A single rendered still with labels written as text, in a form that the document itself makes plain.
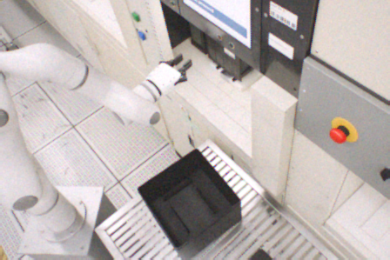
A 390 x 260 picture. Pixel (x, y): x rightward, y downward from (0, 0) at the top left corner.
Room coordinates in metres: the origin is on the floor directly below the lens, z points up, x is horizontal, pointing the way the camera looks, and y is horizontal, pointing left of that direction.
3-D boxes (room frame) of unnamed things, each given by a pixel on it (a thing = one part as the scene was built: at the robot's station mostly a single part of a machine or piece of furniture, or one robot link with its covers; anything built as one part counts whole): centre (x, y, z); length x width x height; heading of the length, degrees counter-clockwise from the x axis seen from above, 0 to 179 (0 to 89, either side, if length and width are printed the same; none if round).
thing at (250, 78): (1.19, -0.24, 0.89); 0.22 x 0.21 x 0.04; 121
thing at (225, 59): (1.19, -0.24, 1.06); 0.24 x 0.20 x 0.32; 31
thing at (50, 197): (0.72, 0.62, 1.07); 0.19 x 0.12 x 0.24; 20
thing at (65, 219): (0.69, 0.61, 0.85); 0.19 x 0.19 x 0.18
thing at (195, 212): (0.60, 0.09, 0.85); 0.28 x 0.28 x 0.17; 25
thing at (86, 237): (0.69, 0.61, 0.38); 0.28 x 0.28 x 0.76; 76
